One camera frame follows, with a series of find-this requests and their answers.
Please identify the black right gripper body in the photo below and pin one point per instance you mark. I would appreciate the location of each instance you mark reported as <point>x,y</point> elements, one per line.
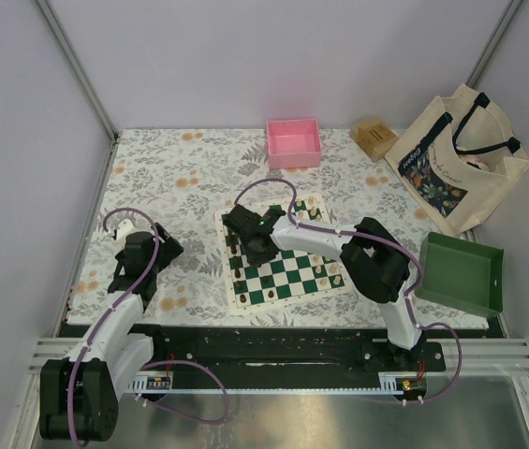
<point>253,255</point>

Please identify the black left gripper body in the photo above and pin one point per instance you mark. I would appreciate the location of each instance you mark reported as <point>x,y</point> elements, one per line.
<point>167,252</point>

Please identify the green white chess board mat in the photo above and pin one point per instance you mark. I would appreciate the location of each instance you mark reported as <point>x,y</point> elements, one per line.
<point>291,277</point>

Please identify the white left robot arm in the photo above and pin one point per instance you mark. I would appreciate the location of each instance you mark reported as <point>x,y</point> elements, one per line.
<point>81,391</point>

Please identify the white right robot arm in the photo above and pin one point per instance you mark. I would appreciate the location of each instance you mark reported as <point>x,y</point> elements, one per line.
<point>376,264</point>

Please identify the floral patterned table mat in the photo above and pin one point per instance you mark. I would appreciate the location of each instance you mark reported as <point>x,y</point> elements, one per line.
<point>182,178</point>

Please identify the pink plastic box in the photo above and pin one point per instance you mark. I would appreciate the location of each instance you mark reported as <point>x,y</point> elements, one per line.
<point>293,143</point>

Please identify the small cardboard box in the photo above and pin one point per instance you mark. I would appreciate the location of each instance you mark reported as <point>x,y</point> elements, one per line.
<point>374,137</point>

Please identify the green metal tray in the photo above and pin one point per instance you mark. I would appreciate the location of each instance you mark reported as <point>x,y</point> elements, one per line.
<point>463,275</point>

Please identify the beige canvas tote bag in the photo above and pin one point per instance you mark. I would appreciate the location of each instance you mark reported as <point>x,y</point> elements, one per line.
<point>459,159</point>

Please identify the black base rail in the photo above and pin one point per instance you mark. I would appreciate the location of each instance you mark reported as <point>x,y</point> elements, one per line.
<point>271,358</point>

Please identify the aluminium frame rail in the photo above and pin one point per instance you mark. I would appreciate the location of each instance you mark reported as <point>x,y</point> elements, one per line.
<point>468,358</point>

